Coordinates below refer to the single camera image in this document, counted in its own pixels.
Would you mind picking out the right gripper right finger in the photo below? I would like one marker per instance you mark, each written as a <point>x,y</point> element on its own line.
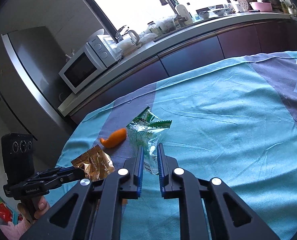
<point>178,183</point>

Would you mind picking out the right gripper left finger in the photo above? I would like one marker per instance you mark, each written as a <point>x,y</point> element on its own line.
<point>123,184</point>

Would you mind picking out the golden snack wrapper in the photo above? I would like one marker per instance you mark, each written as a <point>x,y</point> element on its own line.
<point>97,165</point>

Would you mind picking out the orange peel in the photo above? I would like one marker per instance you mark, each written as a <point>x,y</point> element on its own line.
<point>115,138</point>

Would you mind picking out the clear green plastic wrapper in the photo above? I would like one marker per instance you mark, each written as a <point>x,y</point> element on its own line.
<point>147,130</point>

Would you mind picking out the dark lower kitchen cabinets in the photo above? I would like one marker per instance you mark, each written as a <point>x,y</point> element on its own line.
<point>268,36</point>

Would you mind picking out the kitchen faucet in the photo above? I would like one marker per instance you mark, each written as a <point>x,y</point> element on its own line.
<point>178,18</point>

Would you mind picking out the person's left hand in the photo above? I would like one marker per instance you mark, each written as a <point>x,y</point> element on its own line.
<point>34,208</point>

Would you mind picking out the teal grey tablecloth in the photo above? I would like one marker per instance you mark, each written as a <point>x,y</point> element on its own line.
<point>235,119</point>

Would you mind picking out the grey refrigerator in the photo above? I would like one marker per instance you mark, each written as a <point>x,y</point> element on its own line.
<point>31,90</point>

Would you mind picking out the white microwave oven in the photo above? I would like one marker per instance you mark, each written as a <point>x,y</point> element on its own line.
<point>89,62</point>

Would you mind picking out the glass kettle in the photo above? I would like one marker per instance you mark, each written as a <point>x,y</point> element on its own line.
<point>127,40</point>

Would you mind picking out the white bowl on microwave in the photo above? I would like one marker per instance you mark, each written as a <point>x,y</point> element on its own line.
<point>94,35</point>

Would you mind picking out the glass jar on counter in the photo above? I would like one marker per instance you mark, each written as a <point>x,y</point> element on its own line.
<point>154,28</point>

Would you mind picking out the white soap bottle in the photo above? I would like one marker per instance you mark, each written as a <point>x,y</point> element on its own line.
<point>184,13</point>

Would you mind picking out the pink basin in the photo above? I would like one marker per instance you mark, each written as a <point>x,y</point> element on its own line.
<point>261,6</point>

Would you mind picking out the black camera box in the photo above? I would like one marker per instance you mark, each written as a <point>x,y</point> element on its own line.
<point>17,151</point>

